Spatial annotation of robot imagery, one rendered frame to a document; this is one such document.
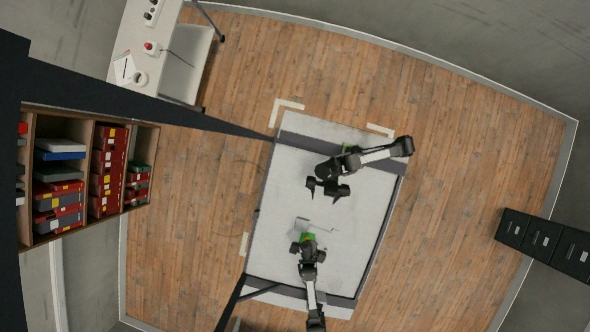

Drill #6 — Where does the green square plate with round peg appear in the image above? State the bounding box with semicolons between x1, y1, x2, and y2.
299;232;315;243

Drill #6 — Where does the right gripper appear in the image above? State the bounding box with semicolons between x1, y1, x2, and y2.
289;241;327;264

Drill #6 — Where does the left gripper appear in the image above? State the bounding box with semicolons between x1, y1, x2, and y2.
305;175;351;205

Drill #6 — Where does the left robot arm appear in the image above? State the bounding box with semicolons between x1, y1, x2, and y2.
314;134;415;198

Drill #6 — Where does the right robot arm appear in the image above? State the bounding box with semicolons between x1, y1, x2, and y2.
298;239;326;332

